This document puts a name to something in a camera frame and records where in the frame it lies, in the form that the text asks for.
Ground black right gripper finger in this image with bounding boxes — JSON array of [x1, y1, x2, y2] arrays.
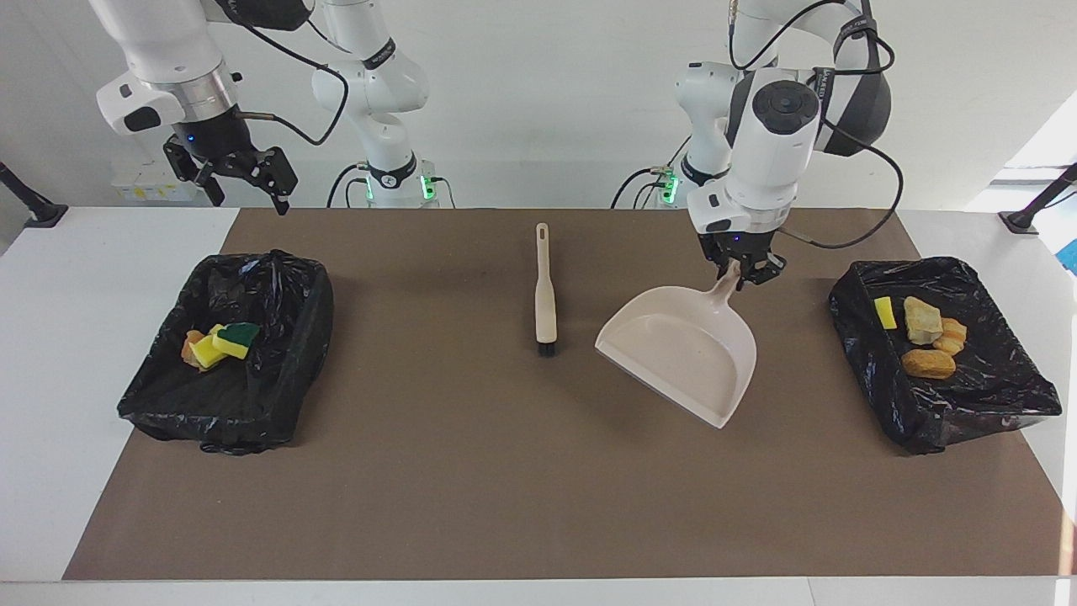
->
[[163, 139, 226, 208], [244, 147, 300, 216]]

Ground beige plastic dustpan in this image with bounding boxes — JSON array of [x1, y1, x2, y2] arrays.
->
[[594, 259, 758, 430]]

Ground pale beige bread chunk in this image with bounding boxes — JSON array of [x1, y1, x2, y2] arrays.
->
[[904, 295, 944, 347]]

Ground beige hand brush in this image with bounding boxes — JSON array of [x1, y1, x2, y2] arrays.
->
[[535, 222, 558, 357]]

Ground brown oval bread roll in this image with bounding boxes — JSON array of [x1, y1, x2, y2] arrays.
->
[[900, 348, 958, 381]]

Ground orange striped croissant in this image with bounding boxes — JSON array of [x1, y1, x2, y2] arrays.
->
[[932, 316, 968, 356]]

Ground bin with knotted black bag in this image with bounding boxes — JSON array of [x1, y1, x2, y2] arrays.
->
[[118, 249, 335, 456]]

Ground bin with smooth black bag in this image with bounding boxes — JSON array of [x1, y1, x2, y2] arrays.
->
[[829, 257, 1063, 456]]

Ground black pole stand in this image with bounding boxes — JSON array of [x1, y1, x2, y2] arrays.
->
[[0, 162, 69, 230], [999, 162, 1077, 235]]

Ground brown table mat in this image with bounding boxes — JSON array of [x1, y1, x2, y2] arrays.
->
[[63, 208, 1077, 582]]

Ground white wall socket boxes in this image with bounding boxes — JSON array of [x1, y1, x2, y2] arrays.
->
[[111, 162, 203, 203]]

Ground black right base cable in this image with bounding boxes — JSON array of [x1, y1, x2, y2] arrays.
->
[[326, 162, 456, 209]]

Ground black base cable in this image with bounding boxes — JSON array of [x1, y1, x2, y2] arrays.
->
[[612, 135, 692, 210], [326, 162, 456, 209]]

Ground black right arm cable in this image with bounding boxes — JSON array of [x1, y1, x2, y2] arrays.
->
[[223, 0, 350, 148]]

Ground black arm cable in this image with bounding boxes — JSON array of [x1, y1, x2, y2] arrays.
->
[[728, 0, 906, 251], [223, 0, 350, 148]]

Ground black left base cable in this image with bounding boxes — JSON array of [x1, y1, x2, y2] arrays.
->
[[612, 135, 692, 210]]

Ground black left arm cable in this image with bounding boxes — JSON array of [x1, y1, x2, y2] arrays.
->
[[728, 0, 906, 251]]

